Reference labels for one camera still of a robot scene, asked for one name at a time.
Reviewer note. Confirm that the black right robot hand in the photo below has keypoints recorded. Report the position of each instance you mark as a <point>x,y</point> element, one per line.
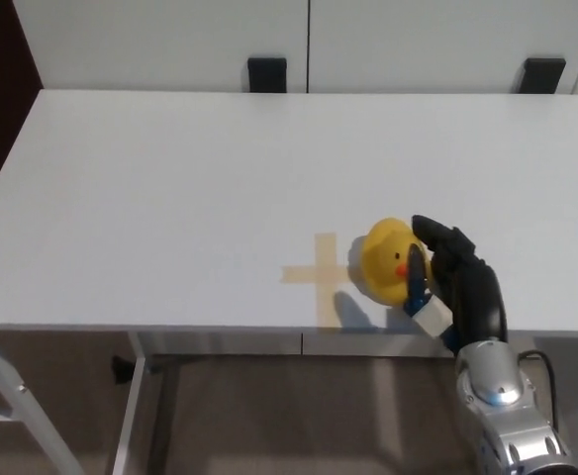
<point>477,297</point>

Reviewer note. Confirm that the short beige tape strip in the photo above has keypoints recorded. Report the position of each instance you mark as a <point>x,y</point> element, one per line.
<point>299,275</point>

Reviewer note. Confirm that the yellow rubber duck toy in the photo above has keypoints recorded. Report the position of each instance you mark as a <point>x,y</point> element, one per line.
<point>383,262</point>

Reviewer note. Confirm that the white desk leg with hook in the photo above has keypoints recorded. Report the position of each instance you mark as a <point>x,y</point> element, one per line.
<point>17,401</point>

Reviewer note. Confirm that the small black floor object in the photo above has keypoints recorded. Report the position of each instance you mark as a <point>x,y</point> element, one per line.
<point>122,370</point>

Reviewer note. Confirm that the long beige tape strip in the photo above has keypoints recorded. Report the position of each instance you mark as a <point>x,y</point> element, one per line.
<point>326,247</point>

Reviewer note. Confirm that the black rectangular bracket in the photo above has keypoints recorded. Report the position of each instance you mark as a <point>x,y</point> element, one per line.
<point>542,76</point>
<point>267,75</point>

